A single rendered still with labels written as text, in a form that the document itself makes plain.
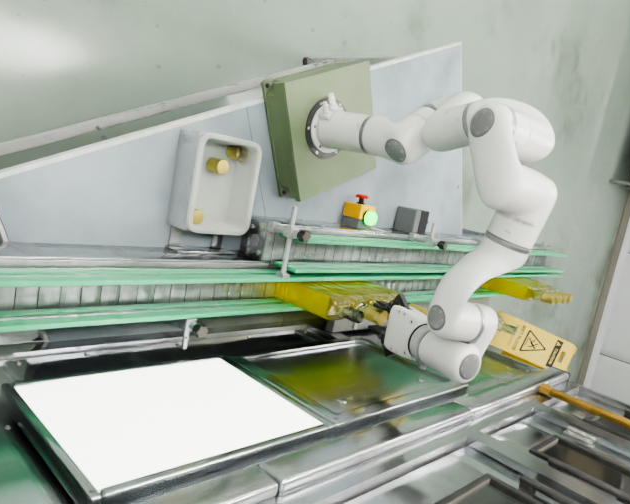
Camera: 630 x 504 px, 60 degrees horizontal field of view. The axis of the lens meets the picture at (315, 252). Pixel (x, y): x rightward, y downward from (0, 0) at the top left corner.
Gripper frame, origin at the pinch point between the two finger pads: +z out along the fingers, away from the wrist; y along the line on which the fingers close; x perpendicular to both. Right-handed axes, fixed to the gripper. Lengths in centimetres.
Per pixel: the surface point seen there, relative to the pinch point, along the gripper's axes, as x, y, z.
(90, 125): 56, 31, 83
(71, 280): 66, 4, 1
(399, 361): -12.3, -12.4, 4.1
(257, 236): 22.8, 11.9, 24.1
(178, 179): 43, 22, 27
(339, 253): -5.4, 8.9, 30.0
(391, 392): 2.6, -12.5, -12.2
